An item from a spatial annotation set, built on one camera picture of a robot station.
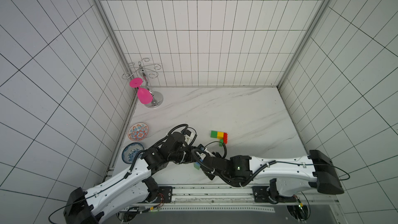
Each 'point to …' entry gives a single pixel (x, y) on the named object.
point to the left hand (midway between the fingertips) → (199, 158)
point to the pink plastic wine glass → (144, 96)
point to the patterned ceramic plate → (138, 131)
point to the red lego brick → (225, 138)
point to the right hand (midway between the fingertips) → (201, 158)
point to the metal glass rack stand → (143, 69)
